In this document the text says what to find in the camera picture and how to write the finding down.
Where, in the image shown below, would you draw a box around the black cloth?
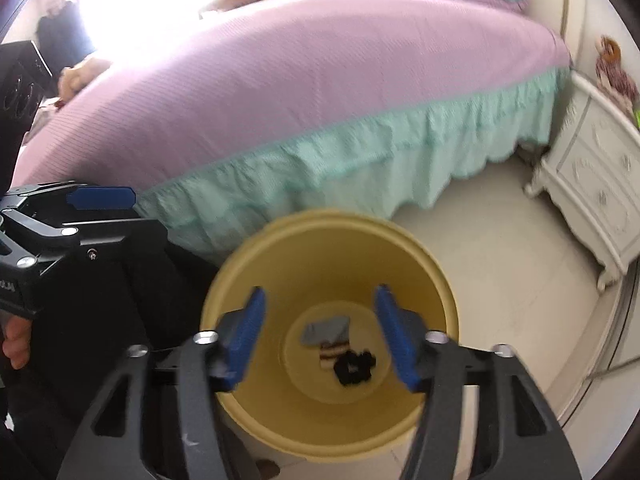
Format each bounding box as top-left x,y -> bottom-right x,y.
333,350 -> 376,387

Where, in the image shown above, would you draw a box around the tan teddy bear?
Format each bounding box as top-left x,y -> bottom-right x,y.
58,54 -> 111,103

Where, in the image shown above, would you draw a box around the round bed purple sheet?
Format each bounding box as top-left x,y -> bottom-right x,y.
13,0 -> 570,261

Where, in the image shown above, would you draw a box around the dark hanging coats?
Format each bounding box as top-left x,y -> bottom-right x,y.
36,2 -> 93,78

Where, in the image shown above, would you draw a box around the white nightstand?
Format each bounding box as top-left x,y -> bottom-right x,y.
524,72 -> 640,290

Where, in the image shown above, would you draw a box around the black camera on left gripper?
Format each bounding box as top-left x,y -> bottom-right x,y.
0,40 -> 52,193

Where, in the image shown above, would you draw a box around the person left hand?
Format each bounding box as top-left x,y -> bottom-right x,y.
2,314 -> 32,370

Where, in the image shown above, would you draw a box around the blue grey face mask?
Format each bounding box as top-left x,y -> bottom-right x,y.
299,315 -> 350,347

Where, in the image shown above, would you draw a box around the plush doll on nightstand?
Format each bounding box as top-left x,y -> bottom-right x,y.
596,36 -> 639,118

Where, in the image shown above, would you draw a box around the yellow trash bin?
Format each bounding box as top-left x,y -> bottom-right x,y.
201,210 -> 459,463

